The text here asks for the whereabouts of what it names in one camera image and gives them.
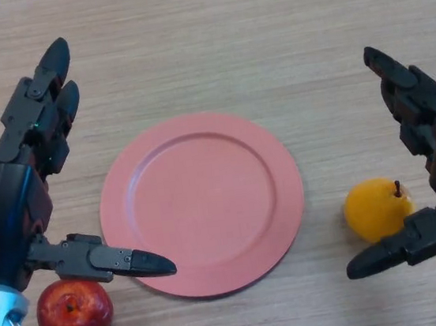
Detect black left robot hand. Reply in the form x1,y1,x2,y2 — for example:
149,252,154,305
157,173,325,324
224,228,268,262
0,26,179,297

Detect yellow pear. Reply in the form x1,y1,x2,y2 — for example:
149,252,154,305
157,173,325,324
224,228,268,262
340,174,421,247

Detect pink round plate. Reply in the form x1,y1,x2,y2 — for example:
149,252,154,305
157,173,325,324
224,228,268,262
88,100,317,311

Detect red apple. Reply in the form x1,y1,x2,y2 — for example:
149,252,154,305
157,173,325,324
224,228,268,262
32,273,116,326

